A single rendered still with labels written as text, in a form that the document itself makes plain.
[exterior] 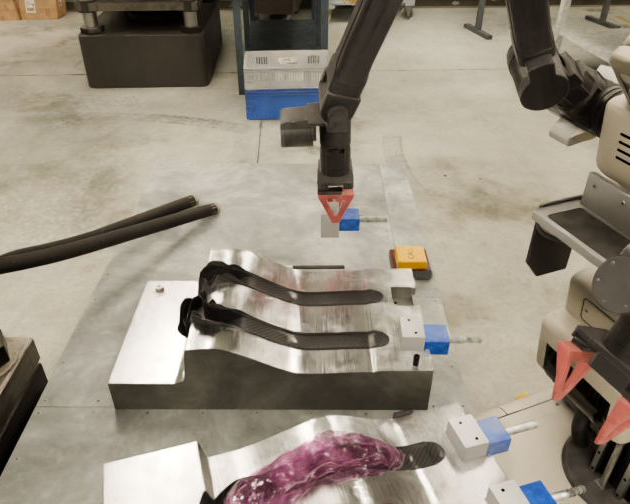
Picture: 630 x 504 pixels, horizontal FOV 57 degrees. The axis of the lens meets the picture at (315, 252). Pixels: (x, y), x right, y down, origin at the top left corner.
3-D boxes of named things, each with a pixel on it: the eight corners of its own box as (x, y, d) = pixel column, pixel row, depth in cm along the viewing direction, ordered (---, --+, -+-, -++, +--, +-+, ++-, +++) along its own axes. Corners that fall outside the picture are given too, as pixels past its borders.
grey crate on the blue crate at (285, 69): (330, 70, 423) (331, 49, 414) (334, 89, 389) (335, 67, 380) (246, 71, 421) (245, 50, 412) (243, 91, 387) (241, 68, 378)
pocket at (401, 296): (413, 302, 107) (415, 287, 105) (417, 322, 102) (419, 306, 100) (388, 302, 107) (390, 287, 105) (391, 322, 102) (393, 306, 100)
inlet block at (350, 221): (385, 224, 119) (386, 201, 116) (387, 237, 115) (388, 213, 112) (320, 224, 119) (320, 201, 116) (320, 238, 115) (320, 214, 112)
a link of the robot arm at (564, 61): (588, 87, 94) (579, 65, 97) (557, 54, 88) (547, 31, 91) (537, 119, 100) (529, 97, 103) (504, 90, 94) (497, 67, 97)
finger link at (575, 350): (567, 430, 66) (616, 366, 62) (525, 386, 71) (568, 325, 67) (602, 430, 69) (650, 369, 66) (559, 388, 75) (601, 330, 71)
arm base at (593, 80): (631, 91, 96) (579, 70, 105) (609, 66, 91) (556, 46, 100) (595, 135, 98) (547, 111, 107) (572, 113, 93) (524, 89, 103)
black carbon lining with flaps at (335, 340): (381, 297, 106) (384, 254, 100) (390, 361, 92) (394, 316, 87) (189, 296, 106) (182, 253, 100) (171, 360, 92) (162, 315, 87)
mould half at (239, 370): (407, 305, 114) (413, 248, 107) (427, 410, 93) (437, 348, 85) (152, 304, 115) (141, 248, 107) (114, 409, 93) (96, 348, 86)
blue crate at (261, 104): (330, 98, 435) (330, 68, 422) (333, 119, 401) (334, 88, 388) (248, 99, 433) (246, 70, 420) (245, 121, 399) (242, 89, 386)
